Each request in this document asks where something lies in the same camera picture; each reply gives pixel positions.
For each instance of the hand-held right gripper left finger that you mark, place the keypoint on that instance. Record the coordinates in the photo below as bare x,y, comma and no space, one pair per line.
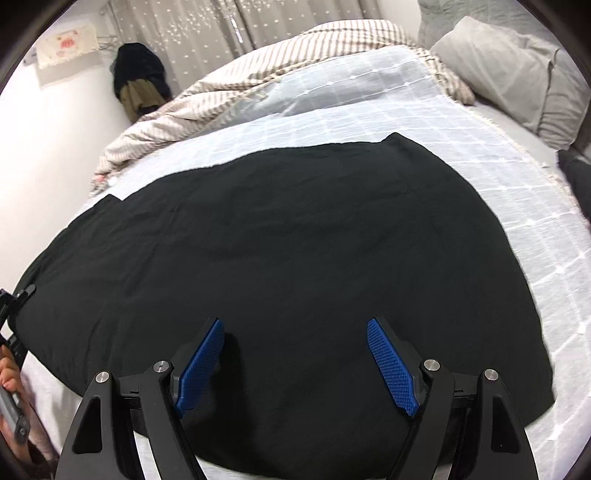
201,364

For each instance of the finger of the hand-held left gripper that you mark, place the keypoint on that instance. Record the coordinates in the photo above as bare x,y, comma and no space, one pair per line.
23,292

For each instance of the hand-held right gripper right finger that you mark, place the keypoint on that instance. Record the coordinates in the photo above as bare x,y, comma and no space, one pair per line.
392,369

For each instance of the black garment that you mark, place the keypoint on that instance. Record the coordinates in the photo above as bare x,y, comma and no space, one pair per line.
277,230

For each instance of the person's left forearm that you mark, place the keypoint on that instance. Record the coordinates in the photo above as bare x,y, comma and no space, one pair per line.
39,457

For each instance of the black and olive hanging clothes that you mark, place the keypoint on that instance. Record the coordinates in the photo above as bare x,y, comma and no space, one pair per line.
138,64

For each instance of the person's left hand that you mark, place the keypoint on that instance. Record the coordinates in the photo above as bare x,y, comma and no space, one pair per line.
8,376

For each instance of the light blue checked blanket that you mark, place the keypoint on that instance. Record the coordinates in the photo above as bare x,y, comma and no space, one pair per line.
485,152

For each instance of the dark cloth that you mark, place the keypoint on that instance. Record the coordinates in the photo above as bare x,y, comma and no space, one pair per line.
579,184

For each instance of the beige striped duvet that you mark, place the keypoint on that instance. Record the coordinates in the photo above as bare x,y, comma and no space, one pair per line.
207,97

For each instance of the grey patterned curtain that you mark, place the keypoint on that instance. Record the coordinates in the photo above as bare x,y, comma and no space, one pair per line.
207,32

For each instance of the grey quilted pillow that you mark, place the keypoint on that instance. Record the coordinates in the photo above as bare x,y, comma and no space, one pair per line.
443,14

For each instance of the pig print wall cloth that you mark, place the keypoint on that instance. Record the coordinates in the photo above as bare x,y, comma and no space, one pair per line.
69,44

